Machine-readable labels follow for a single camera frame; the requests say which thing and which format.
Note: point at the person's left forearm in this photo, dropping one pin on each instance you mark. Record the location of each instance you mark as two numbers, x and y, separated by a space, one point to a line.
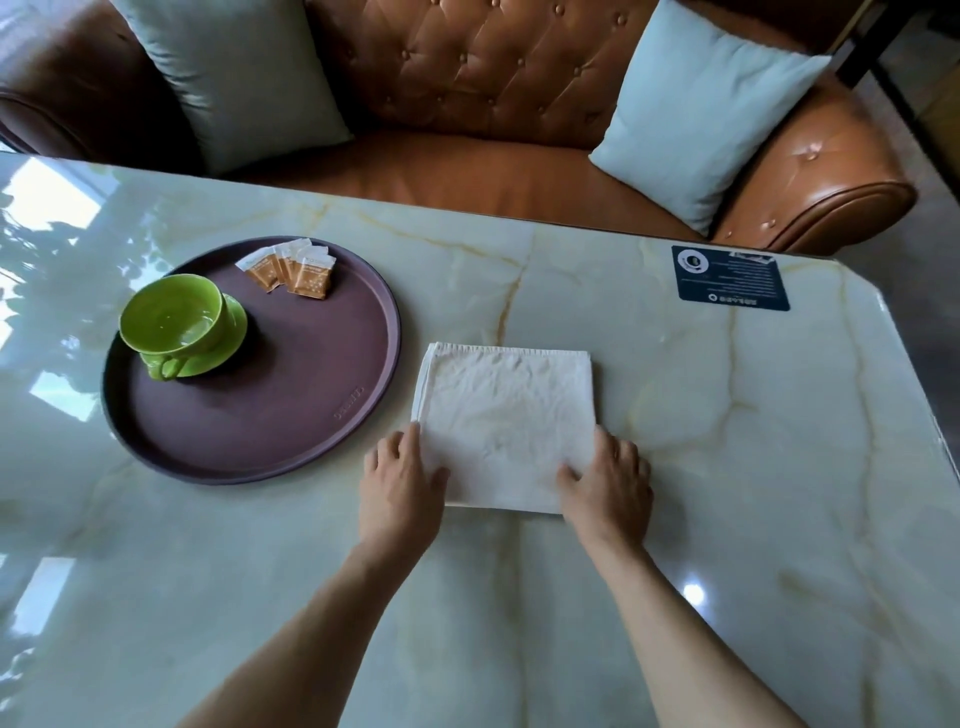
300 645

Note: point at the person's right hand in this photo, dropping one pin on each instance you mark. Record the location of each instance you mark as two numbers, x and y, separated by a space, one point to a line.
611 499

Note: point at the white cloth napkin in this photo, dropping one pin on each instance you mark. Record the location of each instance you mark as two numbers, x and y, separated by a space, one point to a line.
506 420

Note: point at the round brown serving tray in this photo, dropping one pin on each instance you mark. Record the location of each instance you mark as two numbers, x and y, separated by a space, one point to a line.
300 375

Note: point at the dark wooden furniture frame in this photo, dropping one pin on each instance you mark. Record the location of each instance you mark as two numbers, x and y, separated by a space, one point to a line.
874 41

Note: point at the person's left thumb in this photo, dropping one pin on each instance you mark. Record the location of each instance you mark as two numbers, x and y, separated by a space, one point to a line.
439 486

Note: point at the light blue cushion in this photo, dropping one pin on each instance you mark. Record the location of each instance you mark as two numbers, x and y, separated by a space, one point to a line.
240 75
697 112

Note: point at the orange and white sugar packet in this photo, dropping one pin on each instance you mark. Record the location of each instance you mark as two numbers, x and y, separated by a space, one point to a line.
283 259
261 268
298 251
315 276

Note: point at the green ceramic saucer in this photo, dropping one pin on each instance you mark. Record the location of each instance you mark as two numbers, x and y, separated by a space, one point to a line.
231 330

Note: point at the person's left middle finger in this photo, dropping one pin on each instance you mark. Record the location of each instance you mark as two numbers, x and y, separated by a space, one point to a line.
388 454

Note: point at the person's right middle finger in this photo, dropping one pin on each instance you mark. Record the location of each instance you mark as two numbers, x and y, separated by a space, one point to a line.
626 459

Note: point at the brown leather tufted sofa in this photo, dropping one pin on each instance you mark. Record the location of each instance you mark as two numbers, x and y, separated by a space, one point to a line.
480 82

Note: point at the person's left hand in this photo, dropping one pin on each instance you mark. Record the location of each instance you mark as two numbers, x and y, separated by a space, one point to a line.
397 502

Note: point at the person's right forearm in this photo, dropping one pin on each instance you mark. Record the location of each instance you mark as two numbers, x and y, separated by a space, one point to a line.
690 645

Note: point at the green ceramic cup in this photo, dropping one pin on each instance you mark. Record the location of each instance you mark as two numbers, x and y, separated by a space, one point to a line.
176 315

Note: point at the dark blue table sticker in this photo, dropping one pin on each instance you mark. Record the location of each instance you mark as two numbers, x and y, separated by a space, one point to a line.
731 277

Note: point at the person's right thumb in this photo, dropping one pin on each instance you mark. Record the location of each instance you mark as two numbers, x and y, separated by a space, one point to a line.
570 484

